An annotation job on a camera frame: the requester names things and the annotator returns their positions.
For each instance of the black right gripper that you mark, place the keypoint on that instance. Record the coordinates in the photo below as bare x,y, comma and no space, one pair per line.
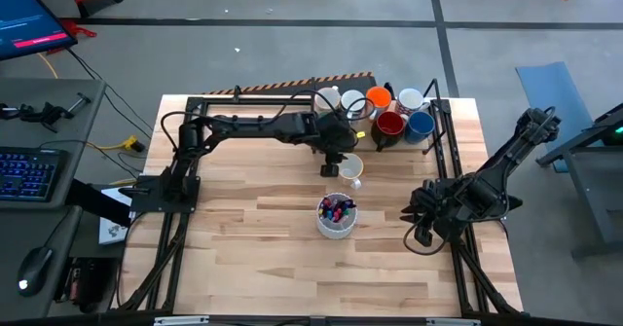
435,204

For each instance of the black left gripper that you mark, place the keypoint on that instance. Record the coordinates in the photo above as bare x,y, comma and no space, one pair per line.
336,132

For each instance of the plain white mug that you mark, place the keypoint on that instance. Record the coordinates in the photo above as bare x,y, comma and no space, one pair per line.
351,101

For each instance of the yellow checked mug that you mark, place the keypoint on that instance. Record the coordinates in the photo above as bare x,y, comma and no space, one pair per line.
327,97

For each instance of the white mug orange floral pattern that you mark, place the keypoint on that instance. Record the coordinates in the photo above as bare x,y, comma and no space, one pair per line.
353,168

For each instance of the red mug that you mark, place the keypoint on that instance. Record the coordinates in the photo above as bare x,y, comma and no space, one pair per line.
389,127

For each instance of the white mug brown dot pattern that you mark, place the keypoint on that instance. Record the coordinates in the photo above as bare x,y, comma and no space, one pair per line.
411,99

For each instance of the blue and white mug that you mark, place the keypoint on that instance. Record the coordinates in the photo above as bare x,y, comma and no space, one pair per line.
420,125

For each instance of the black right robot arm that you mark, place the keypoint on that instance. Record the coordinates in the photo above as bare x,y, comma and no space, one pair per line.
506,163

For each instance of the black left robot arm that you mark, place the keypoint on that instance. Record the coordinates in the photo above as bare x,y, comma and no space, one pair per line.
253,127

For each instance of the red marker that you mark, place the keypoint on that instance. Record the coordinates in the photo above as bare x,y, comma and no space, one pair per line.
325,203

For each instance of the magenta marker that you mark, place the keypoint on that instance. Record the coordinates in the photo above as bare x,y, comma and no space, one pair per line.
337,214

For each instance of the white textured pen cup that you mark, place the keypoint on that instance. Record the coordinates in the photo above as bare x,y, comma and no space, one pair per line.
336,231

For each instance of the blue floor mat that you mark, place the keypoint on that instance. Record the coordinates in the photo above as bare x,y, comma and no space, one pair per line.
550,92

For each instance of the dark metal stand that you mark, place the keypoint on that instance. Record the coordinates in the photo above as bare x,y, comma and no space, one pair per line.
603,209

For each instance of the white printed booklet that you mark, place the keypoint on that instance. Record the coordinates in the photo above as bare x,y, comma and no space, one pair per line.
114,231

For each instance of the black chair armrest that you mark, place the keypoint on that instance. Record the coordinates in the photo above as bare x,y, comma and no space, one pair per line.
97,202

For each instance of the black equipment box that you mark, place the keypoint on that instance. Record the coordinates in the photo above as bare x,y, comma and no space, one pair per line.
87,282

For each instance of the black clamp tool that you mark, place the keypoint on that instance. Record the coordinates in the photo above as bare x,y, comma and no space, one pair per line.
46,114

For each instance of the backlit black keyboard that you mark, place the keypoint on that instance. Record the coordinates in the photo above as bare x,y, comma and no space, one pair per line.
29,175

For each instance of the grey desk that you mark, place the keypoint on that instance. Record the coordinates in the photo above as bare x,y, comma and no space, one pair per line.
29,228

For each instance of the computer monitor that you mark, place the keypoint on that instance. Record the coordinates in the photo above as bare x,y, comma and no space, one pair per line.
29,19

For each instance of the black computer mouse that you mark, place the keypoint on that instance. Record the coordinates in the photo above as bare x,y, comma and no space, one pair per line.
36,267

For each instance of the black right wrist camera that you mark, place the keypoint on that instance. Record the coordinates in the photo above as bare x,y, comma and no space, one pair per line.
424,237

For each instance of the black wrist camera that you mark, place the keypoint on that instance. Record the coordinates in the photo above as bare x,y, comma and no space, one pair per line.
424,237
329,170

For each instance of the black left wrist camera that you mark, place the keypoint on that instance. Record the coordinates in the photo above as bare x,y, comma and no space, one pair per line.
329,170

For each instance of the black aluminium rig frame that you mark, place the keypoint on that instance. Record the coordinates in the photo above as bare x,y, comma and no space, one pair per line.
243,101

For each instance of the silver bracket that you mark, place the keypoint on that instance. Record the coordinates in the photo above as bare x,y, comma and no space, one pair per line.
452,322
180,321

